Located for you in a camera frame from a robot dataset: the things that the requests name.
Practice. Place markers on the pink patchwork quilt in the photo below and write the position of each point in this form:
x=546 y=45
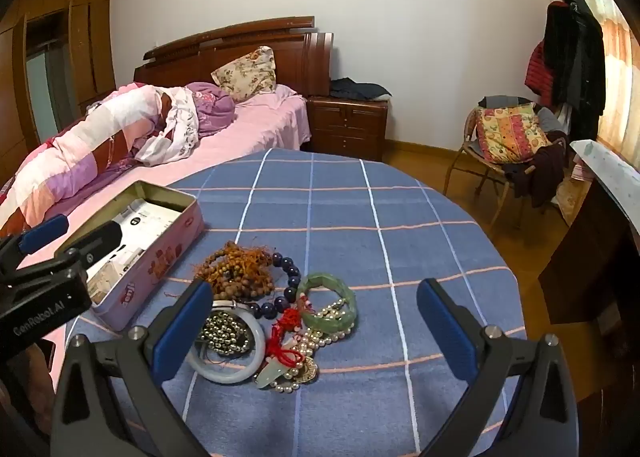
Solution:
x=100 y=132

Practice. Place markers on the white jade bangle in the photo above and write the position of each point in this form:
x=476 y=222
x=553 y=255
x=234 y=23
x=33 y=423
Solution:
x=225 y=377

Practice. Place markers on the colourful patchwork cushion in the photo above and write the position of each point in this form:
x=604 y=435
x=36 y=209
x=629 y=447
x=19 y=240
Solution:
x=510 y=132

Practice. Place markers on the dark maroon garment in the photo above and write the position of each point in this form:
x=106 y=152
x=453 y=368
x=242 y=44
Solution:
x=542 y=172

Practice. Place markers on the yellow patterned curtain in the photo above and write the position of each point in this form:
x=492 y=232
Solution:
x=617 y=87

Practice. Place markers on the red knot jade pendant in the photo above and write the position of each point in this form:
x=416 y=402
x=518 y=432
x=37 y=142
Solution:
x=280 y=344

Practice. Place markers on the grey garment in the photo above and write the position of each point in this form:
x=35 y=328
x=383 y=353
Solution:
x=550 y=119

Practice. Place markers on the pink tin box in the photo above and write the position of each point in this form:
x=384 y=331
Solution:
x=150 y=277

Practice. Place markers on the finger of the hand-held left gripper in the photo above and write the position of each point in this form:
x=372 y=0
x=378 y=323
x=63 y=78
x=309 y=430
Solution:
x=97 y=239
x=42 y=233

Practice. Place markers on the white floral cloth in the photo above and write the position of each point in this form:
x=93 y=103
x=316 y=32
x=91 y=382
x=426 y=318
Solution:
x=175 y=132

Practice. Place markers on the hanging black coats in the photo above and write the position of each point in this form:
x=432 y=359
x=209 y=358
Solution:
x=575 y=62

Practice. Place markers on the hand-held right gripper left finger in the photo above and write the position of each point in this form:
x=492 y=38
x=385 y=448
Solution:
x=182 y=332

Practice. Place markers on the purple blanket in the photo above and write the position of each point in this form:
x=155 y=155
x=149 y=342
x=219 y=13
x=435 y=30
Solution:
x=215 y=107

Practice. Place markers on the wooden nightstand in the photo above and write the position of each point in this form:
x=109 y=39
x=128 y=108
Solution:
x=345 y=124

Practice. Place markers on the dark wooden headboard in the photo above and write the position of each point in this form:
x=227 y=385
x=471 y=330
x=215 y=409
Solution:
x=225 y=44

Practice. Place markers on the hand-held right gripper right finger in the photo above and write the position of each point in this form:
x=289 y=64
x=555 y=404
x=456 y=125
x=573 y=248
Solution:
x=447 y=332

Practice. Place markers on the silver metal bangle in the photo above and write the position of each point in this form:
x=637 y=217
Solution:
x=225 y=304

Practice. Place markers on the blue plaid tablecloth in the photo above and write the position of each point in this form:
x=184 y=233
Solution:
x=350 y=217

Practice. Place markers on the white paper sheet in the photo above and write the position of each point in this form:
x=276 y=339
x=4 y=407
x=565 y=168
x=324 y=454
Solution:
x=607 y=172

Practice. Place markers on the floral pillow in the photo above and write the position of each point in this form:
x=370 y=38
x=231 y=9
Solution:
x=245 y=72

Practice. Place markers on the rattan chair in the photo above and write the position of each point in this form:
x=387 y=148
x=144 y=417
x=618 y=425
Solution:
x=465 y=157

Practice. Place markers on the bed with pink sheet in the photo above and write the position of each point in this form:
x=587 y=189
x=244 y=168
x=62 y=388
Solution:
x=260 y=127

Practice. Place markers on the brown wooden wardrobe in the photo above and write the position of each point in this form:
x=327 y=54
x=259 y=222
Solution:
x=60 y=37

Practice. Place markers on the dark folded clothes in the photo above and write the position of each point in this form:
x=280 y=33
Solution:
x=357 y=88

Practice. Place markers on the hanging red jacket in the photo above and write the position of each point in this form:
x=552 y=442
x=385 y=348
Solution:
x=539 y=74

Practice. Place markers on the dark wooden cabinet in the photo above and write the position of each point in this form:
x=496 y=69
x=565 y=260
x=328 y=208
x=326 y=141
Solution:
x=585 y=262

